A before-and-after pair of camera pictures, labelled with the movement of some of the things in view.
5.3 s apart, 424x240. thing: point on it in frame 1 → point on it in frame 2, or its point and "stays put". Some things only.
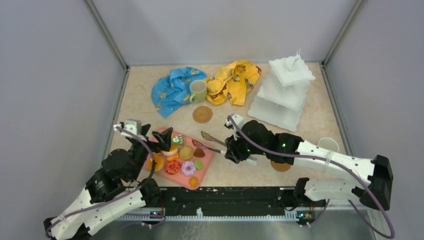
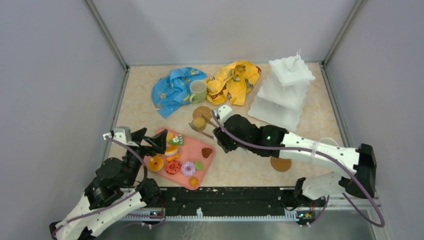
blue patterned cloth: x=170 y=92 stays put
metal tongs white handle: x=212 y=138 → x=241 y=150
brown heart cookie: x=199 y=153 → x=206 y=152
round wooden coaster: x=280 y=167 stays put
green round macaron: x=198 y=164 stays put
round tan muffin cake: x=186 y=153 → x=199 y=123
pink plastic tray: x=186 y=162 stays put
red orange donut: x=172 y=167 stays put
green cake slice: x=178 y=140 stays put
